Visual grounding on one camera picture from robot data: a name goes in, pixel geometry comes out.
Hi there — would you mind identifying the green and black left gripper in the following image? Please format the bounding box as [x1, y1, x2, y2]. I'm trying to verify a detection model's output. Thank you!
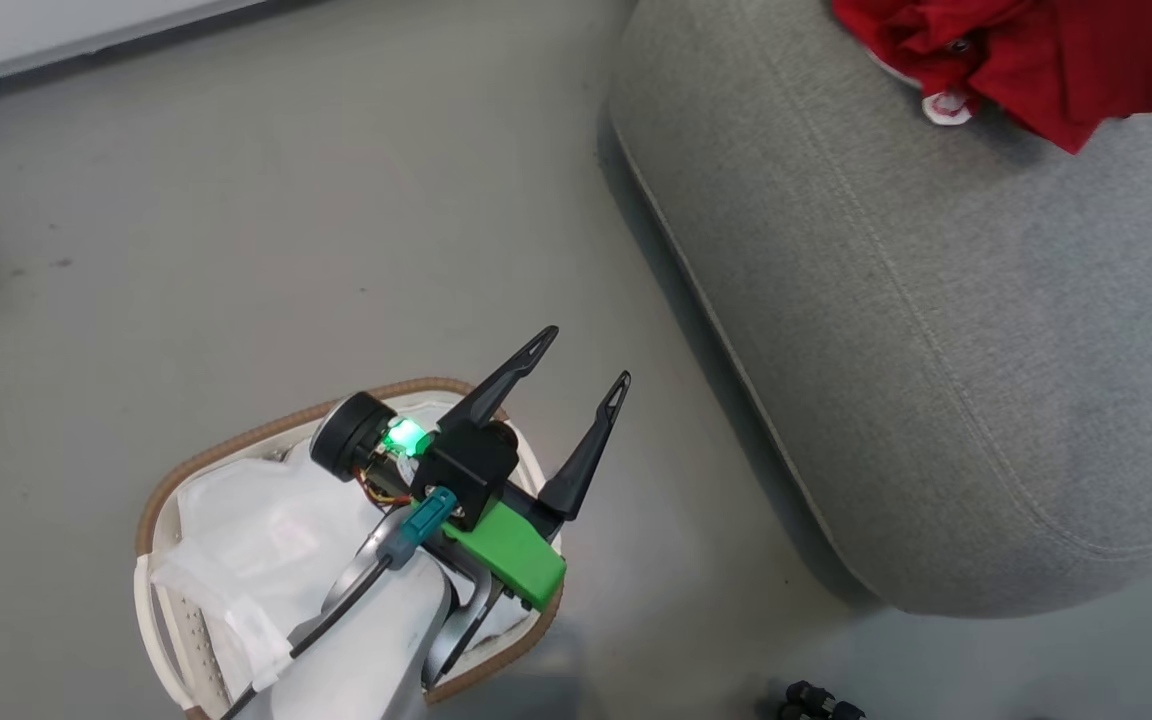
[439, 326, 633, 613]

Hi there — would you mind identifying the red garment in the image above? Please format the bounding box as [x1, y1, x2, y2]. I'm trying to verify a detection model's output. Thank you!
[831, 0, 1152, 154]

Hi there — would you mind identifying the grey fabric sofa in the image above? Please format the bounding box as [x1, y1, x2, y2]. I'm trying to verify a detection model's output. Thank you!
[608, 0, 1152, 616]

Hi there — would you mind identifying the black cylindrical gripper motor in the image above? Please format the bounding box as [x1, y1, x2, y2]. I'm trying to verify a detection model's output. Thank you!
[311, 392, 432, 501]

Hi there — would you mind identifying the wicker rimmed laundry basket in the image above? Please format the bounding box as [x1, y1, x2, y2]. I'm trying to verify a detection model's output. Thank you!
[134, 377, 565, 720]

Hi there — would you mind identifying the black knobbed floor object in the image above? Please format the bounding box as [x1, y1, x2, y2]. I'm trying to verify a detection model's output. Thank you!
[776, 680, 867, 720]

